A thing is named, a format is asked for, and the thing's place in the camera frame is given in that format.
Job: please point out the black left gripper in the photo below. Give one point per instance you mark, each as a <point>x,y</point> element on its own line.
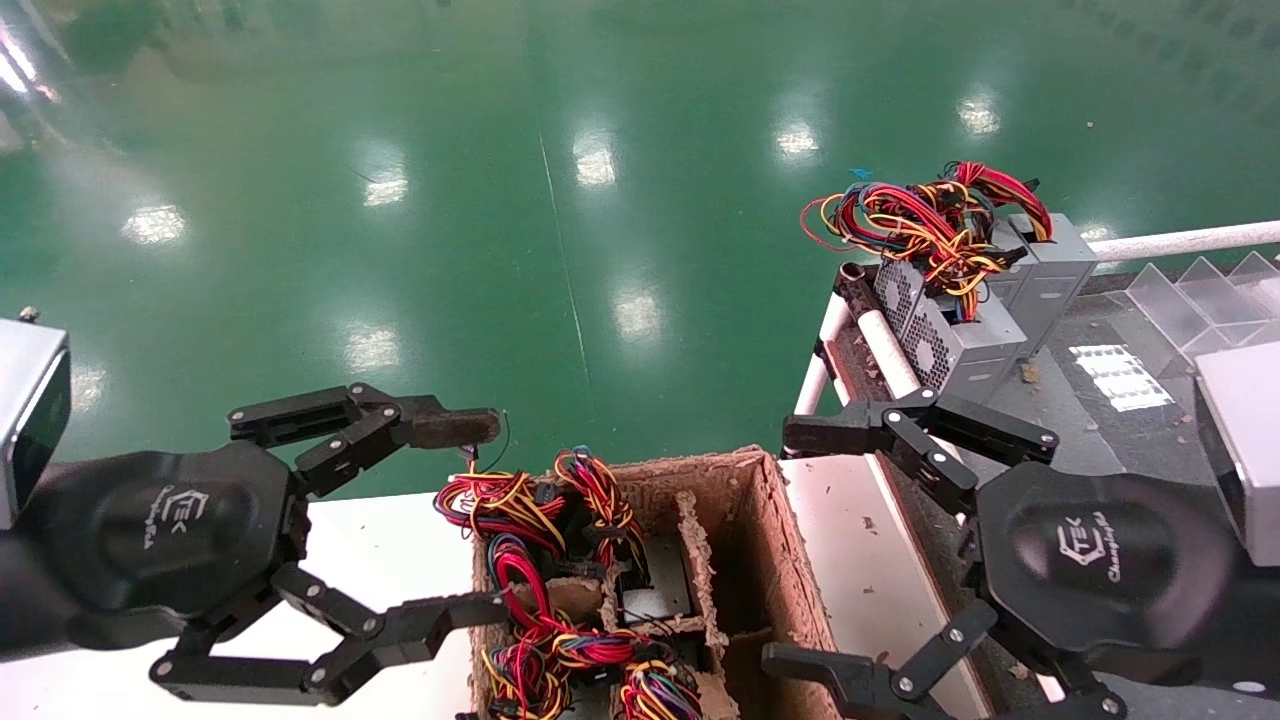
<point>180,530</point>

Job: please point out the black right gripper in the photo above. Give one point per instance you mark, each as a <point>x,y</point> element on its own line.
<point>1100,560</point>

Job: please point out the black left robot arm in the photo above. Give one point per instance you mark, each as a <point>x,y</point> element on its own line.
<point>20,600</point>

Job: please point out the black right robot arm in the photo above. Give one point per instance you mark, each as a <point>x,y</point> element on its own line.
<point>1262,630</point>

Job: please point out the brown cardboard box with dividers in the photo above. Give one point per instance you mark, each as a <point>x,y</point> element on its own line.
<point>770,560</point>

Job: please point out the clear acrylic divider tray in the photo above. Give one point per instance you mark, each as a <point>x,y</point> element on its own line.
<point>1180,305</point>

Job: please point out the long white frame pipe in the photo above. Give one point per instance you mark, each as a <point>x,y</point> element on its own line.
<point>890,355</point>

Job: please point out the white frame leg pipe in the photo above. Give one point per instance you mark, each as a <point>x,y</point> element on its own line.
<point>815,375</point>

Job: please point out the dark rusty edge rail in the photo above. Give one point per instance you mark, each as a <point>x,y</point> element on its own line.
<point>855,340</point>

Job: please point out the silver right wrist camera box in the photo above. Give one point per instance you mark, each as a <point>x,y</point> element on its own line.
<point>1250,450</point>

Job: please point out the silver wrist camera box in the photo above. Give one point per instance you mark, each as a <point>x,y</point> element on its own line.
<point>25,400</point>
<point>1250,450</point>

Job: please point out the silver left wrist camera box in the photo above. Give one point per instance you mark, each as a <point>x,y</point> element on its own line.
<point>25,400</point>

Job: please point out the white horizontal frame pipe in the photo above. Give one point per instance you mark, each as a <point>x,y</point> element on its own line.
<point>1180,243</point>

